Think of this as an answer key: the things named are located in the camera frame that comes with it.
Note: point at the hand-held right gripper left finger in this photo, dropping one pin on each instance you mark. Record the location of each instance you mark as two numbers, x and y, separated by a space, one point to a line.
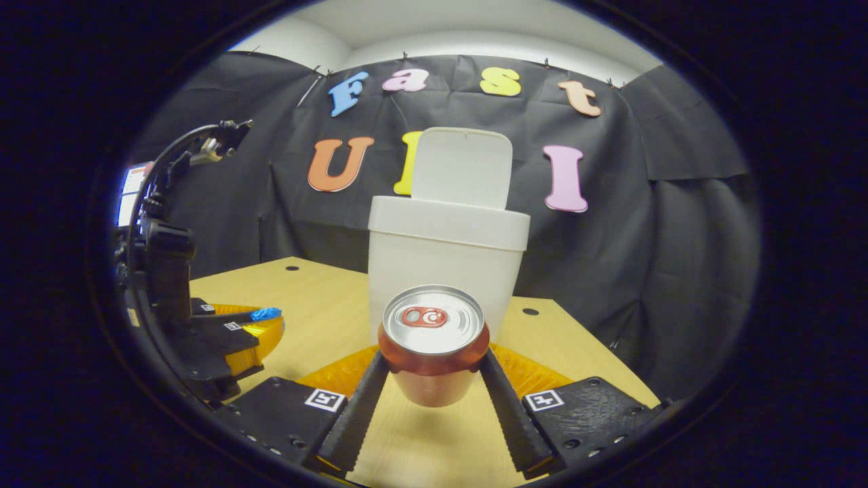
359 420

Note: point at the white desktop garbage bin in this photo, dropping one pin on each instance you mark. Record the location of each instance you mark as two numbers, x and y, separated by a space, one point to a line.
441 251

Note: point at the computer monitor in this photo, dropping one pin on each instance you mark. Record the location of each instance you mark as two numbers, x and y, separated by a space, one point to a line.
130 196

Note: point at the red pop can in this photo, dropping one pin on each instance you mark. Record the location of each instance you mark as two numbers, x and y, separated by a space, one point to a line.
434 325

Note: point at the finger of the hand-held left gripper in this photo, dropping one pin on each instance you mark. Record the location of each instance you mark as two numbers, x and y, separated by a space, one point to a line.
261 342
224 308

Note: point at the black backdrop cloth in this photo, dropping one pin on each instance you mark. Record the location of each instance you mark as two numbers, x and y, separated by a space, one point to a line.
610 237

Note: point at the wooden desktop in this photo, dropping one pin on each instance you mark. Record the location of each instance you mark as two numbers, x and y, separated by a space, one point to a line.
325 305

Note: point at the blue paper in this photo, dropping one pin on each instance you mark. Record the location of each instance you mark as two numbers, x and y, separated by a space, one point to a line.
266 314

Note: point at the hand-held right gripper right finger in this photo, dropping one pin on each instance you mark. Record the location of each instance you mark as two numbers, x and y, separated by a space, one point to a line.
512 420

